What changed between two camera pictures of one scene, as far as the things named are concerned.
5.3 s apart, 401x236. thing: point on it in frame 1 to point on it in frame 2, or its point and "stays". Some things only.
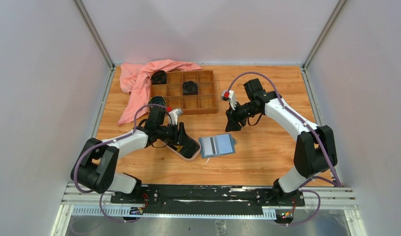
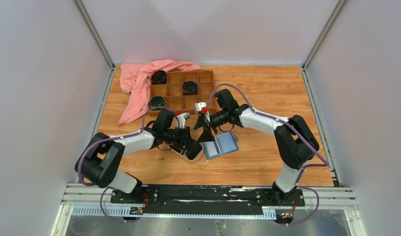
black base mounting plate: x=203 y=199 stays
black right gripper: x=232 y=126 to x=207 y=135
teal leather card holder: x=217 y=145 stays
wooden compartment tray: x=205 y=102 stays
